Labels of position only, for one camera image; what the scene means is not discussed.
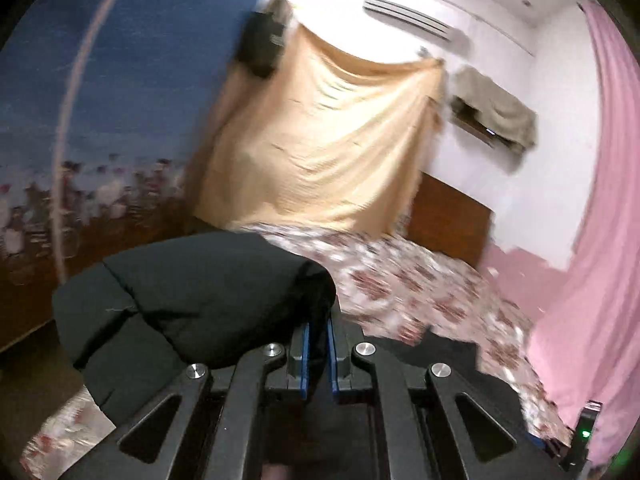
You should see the floral satin bedspread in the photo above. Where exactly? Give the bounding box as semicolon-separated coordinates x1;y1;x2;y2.
20;222;576;476

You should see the grey-green cloth on shelf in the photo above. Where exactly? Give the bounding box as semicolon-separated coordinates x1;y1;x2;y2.
450;66;538;151

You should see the white air conditioner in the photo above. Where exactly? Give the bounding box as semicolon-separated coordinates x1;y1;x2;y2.
363;0;467;43

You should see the black garment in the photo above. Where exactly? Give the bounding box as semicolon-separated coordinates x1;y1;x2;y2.
52;230;538;480

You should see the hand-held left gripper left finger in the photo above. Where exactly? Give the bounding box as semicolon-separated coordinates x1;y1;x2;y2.
59;321;314;480

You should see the pink pillow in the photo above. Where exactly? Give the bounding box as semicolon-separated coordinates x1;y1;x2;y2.
479;244;568;321

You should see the pink curtain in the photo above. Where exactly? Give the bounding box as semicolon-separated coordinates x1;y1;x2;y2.
527;0;640;466

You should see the blue carpet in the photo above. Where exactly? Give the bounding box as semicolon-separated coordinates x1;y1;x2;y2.
0;0;271;351

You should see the wooden wall shelf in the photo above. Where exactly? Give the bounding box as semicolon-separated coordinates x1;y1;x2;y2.
451;105;521;157

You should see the wooden headboard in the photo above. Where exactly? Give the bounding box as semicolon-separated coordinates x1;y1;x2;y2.
406;172;496;267

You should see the black hanging bag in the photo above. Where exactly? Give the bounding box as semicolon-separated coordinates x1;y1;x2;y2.
236;0;292;80

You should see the beige hanging cloth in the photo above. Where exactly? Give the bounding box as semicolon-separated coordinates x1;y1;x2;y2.
192;27;447;237

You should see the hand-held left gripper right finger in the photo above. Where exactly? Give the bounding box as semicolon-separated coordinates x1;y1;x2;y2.
325;318;568;480

